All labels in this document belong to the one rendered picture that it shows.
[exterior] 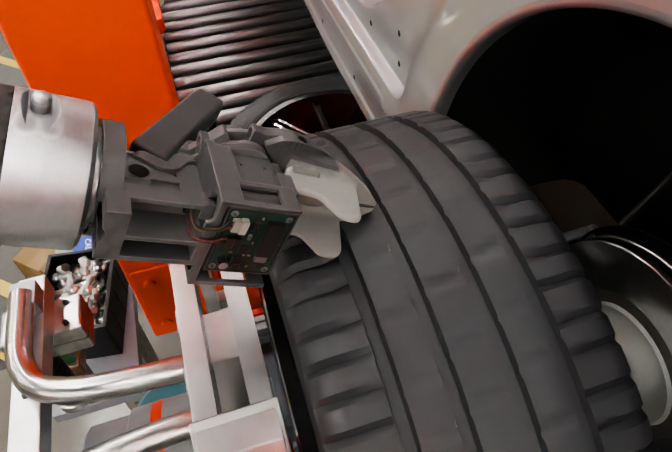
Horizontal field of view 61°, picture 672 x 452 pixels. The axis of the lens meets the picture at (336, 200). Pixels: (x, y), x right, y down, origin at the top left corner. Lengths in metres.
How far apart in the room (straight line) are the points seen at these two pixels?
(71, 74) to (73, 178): 0.44
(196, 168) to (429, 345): 0.20
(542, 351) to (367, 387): 0.13
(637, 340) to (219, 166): 0.56
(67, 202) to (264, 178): 0.12
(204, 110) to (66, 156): 0.14
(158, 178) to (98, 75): 0.41
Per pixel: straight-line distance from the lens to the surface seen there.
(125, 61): 0.75
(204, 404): 0.45
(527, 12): 0.63
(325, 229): 0.43
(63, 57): 0.75
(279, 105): 1.66
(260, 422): 0.44
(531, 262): 0.46
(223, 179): 0.34
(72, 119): 0.34
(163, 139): 0.39
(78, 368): 1.13
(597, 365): 0.46
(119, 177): 0.34
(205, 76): 2.24
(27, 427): 0.66
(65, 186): 0.33
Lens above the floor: 1.53
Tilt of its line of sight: 48 degrees down
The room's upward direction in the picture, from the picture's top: 1 degrees counter-clockwise
